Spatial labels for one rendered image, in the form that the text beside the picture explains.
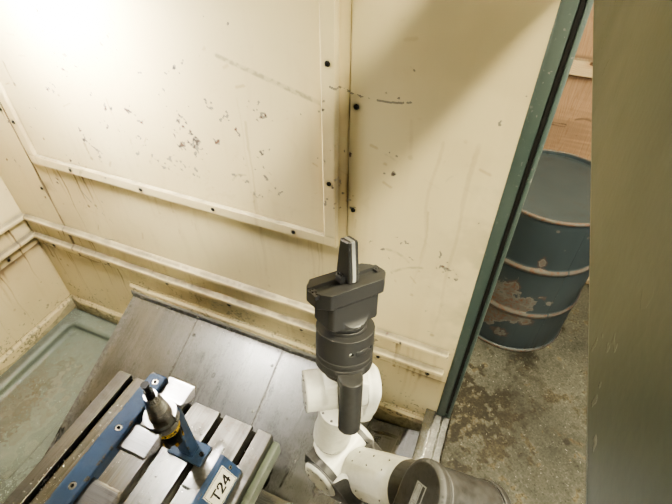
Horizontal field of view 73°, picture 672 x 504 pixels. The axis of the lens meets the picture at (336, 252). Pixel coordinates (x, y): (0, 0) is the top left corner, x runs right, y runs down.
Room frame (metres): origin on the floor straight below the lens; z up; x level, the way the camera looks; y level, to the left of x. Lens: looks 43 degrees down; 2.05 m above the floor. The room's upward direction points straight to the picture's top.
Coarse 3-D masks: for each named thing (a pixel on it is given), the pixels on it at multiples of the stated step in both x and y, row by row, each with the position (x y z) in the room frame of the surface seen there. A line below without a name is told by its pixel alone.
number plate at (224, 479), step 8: (224, 472) 0.43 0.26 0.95; (216, 480) 0.41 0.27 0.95; (224, 480) 0.42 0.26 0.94; (232, 480) 0.43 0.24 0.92; (208, 488) 0.40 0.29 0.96; (216, 488) 0.40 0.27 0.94; (224, 488) 0.41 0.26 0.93; (208, 496) 0.38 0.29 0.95; (216, 496) 0.39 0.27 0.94; (224, 496) 0.39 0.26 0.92
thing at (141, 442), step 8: (136, 424) 0.42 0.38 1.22; (128, 432) 0.40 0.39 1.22; (136, 432) 0.40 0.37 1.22; (144, 432) 0.40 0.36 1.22; (152, 432) 0.40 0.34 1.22; (128, 440) 0.39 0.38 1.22; (136, 440) 0.39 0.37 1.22; (144, 440) 0.39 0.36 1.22; (152, 440) 0.39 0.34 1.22; (160, 440) 0.39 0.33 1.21; (120, 448) 0.37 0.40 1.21; (128, 448) 0.37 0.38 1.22; (136, 448) 0.37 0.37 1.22; (144, 448) 0.37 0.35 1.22; (152, 448) 0.37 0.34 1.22; (136, 456) 0.36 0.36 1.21; (144, 456) 0.36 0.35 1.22
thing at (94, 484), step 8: (96, 480) 0.32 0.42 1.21; (88, 488) 0.30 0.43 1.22; (96, 488) 0.30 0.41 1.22; (104, 488) 0.30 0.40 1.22; (112, 488) 0.30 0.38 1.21; (80, 496) 0.29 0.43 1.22; (88, 496) 0.29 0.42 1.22; (96, 496) 0.29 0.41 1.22; (104, 496) 0.29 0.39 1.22; (112, 496) 0.29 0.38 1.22
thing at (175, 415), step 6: (168, 402) 0.46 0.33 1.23; (174, 408) 0.44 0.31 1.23; (144, 414) 0.43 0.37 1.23; (174, 414) 0.43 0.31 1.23; (144, 420) 0.42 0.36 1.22; (168, 420) 0.42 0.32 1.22; (174, 420) 0.43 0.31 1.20; (150, 426) 0.41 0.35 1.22; (156, 426) 0.41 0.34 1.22; (162, 426) 0.41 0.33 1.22; (168, 426) 0.41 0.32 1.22; (162, 432) 0.41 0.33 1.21; (168, 432) 0.41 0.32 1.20
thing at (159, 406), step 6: (144, 396) 0.43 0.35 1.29; (156, 396) 0.43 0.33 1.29; (144, 402) 0.42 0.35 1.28; (150, 402) 0.42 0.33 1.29; (156, 402) 0.43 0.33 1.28; (162, 402) 0.43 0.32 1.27; (150, 408) 0.42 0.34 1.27; (156, 408) 0.42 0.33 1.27; (162, 408) 0.43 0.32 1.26; (168, 408) 0.44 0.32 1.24; (150, 414) 0.42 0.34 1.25; (156, 414) 0.42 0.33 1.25; (162, 414) 0.42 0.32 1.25; (168, 414) 0.43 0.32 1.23; (150, 420) 0.42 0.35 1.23; (156, 420) 0.41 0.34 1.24; (162, 420) 0.42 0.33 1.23
